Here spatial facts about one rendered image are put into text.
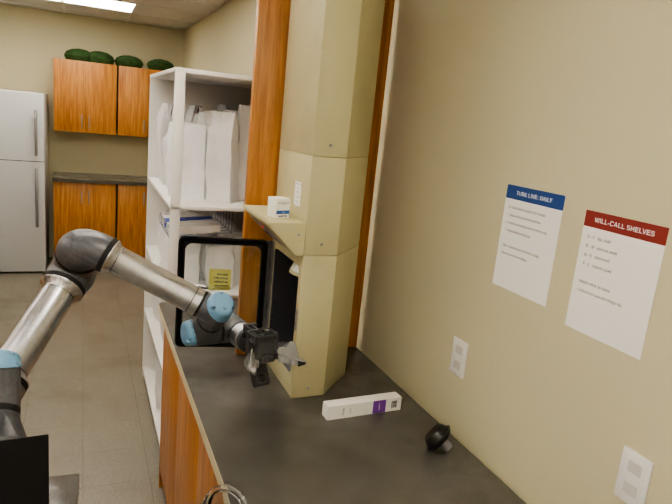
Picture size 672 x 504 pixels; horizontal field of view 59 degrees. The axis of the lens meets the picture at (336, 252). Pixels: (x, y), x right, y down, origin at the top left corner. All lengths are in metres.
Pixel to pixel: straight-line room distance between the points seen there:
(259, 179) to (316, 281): 0.46
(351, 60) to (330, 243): 0.54
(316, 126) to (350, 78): 0.17
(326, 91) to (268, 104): 0.38
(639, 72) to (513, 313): 0.65
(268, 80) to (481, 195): 0.82
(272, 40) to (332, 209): 0.63
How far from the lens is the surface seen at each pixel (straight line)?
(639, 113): 1.38
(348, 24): 1.79
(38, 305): 1.67
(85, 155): 7.22
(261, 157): 2.08
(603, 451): 1.48
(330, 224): 1.80
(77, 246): 1.64
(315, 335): 1.88
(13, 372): 1.44
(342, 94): 1.77
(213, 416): 1.83
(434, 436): 1.73
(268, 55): 2.08
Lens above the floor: 1.82
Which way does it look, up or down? 13 degrees down
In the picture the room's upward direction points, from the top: 6 degrees clockwise
